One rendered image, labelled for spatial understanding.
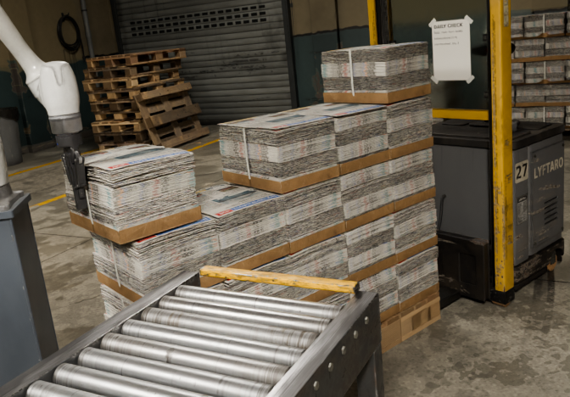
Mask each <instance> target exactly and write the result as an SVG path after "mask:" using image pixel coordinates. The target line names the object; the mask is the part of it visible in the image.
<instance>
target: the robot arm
mask: <svg viewBox="0 0 570 397"><path fill-rule="evenodd" d="M0 40H1V41H2V42H3V44H4V45H5V46H6V47H7V49H8V50H9V51H10V52H11V54H13V56H14V57H15V59H16V60H17V61H18V63H19V64H20V66H21V67H22V69H23V70H24V72H25V75H26V82H25V84H26V85H27V86H28V87H29V88H30V90H31V92H32V94H33V96H34V97H35V98H36V99H37V100H38V101H39V102H40V103H41V104H42V105H43V106H44V107H45V108H46V110H47V113H48V117H49V121H50V126H51V130H52V134H57V135H56V136H55V138H56V143H57V147H58V148H64V154H61V158H62V160H63V162H64V168H65V171H66V174H67V177H68V180H69V184H70V185H71V186H72V187H73V193H74V197H75V205H76V209H77V210H83V209H86V208H87V199H86V195H85V189H84V186H86V175H85V166H84V162H85V158H84V156H82V157H81V152H80V150H79V148H78V146H79V145H81V144H83V141H82V136H81V132H80V131H81V130H82V129H83V127H82V122H81V114H80V94H79V89H78V85H77V81H76V78H75V74H74V71H73V70H72V69H71V67H70V65H69V63H67V62H64V61H52V62H48V63H45V62H43V61H42V60H40V59H39V58H38V57H37V56H36V55H35V53H34V52H33V51H32V50H31V48H30V47H29V46H28V45H27V43H26V42H25V40H24V39H23V37H22V36H21V35H20V33H19V32H18V30H17V29H16V27H15V26H14V24H13V22H12V21H11V19H10V18H9V17H8V15H7V14H6V12H5V11H4V9H3V8H2V6H1V5H0ZM23 196H25V194H24V191H23V190H16V191H12V188H11V186H10V183H9V179H8V167H7V162H6V157H5V153H4V148H3V142H2V138H1V136H0V211H5V210H10V209H11V206H12V205H13V204H14V203H15V202H16V201H17V200H18V199H19V198H21V197H23Z"/></svg>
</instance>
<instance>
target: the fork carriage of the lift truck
mask: <svg viewBox="0 0 570 397"><path fill-rule="evenodd" d="M436 235H438V244H436V245H435V246H438V247H439V248H438V250H439V252H438V254H439V257H438V258H437V262H438V263H437V265H438V268H437V269H438V271H439V274H438V275H439V280H438V282H439V287H440V288H441V287H443V286H446V287H449V288H454V289H457V290H459V291H460V294H461V295H464V296H467V297H470V298H473V299H478V300H481V301H483V302H485V301H486V299H490V275H489V240H485V239H481V238H474V237H470V236H466V235H461V234H458V233H453V232H447V231H442V230H438V229H437V230H436Z"/></svg>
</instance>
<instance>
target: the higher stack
mask: <svg viewBox="0 0 570 397"><path fill-rule="evenodd" d="M321 54H322V60H321V61H322V63H321V68H322V70H321V73H322V74H323V75H322V77H323V78H322V79H323V85H324V89H325V91H324V92H352V93H353V96H354V95H355V92H379V93H388V92H395V91H399V90H403V89H407V88H412V87H419V86H422V85H427V84H429V82H430V81H431V80H430V79H431V78H430V74H429V73H430V70H429V69H430V68H428V63H427V62H428V42H407V43H398V44H395V43H391V44H390V45H389V44H383V45H371V46H363V47H355V48H344V49H338V50H332V51H327V52H323V53H321ZM430 99H431V98H430V97H426V96H423V95H422V96H419V97H415V98H408V99H405V100H401V101H398V102H393V103H351V104H375V105H388V106H387V107H386V110H387V111H386V113H387V115H386V116H387V118H386V122H387V130H386V131H387V133H386V134H388V139H387V140H388V149H392V148H397V147H400V146H403V145H406V144H409V143H414V142H417V141H420V140H423V139H426V138H429V137H431V135H432V131H433V129H432V124H431V121H433V116H432V114H433V113H432V110H433V109H431V104H430V103H431V102H432V101H431V100H430ZM432 156H433V154H432V149H431V148H425V149H422V150H419V151H416V152H414V153H410V154H406V155H403V156H400V157H398V158H395V159H390V160H387V161H388V165H389V169H390V170H389V176H388V177H389V183H390V184H389V186H390V187H392V192H393V194H392V196H393V198H392V201H391V202H394V207H395V202H397V201H400V200H401V199H405V198H408V197H410V196H412V195H415V194H417V193H421V192H423V191H426V190H428V189H430V188H433V187H434V185H435V183H434V181H435V179H434V173H433V160H432ZM434 200H435V199H434V198H429V199H426V200H424V201H422V202H420V203H417V204H413V205H412V206H409V207H407V208H404V209H402V210H399V211H396V212H393V213H391V214H390V215H393V216H394V240H395V253H396V254H398V253H400V252H402V251H404V250H406V249H408V248H411V247H413V246H415V245H417V244H419V243H422V242H424V241H426V240H428V239H429V238H433V237H435V236H436V230H437V228H436V223H435V221H437V215H436V214H437V213H436V212H437V211H436V209H435V204H436V203H434ZM438 248H439V247H438V246H435V245H434V246H432V247H430V248H428V249H425V250H423V251H422V252H420V253H418V254H415V255H413V256H411V257H410V258H407V259H405V260H402V261H401V262H399V263H397V264H395V265H394V266H395V272H396V277H397V282H398V285H399V286H398V287H397V288H398V292H397V293H398V301H399V303H402V302H403V301H405V300H407V299H409V298H410V297H412V296H414V295H416V294H418V293H420V292H421V291H423V290H425V289H427V288H430V287H431V286H433V285H434V284H436V283H438V280H439V275H438V274H439V271H438V269H437V268H438V265H437V263H438V262H437V258H438V257H439V254H438V252H439V250H438ZM439 301H440V297H439V292H436V293H434V294H431V295H430V296H428V297H426V298H425V299H423V300H421V301H419V302H417V303H416V304H414V305H412V306H411V307H409V308H407V309H405V310H403V311H401V312H399V313H397V315H399V319H400V336H401V342H403V341H405V340H406V339H408V338H409V337H411V336H412V335H414V334H416V333H418V332H420V331H421V330H422V329H424V328H425V327H428V326H429V325H431V324H433V323H434V322H436V321H437V320H439V319H440V318H441V316H440V304H439Z"/></svg>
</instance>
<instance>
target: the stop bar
mask: <svg viewBox="0 0 570 397"><path fill-rule="evenodd" d="M200 275H201V276H206V277H219V278H226V279H234V280H241V281H248V282H262V283H269V284H276V285H284V286H291V287H299V288H312V289H320V290H327V291H334V292H341V293H349V294H356V293H357V292H358V291H359V290H360V283H359V282H352V281H345V280H337V279H329V278H320V277H306V276H298V275H289V274H282V273H274V272H266V271H251V270H243V269H235V268H227V267H219V266H204V267H202V268H201V269H200Z"/></svg>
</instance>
